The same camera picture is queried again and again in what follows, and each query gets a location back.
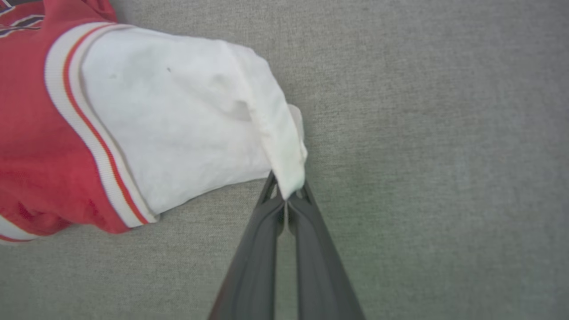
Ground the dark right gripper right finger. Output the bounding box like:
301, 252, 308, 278
287, 180, 366, 320

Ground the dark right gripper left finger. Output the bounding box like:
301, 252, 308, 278
208, 171, 285, 320

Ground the red and white jersey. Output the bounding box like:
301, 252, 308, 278
0, 0, 308, 246

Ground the grey fabric sofa cushion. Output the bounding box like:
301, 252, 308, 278
0, 0, 569, 320

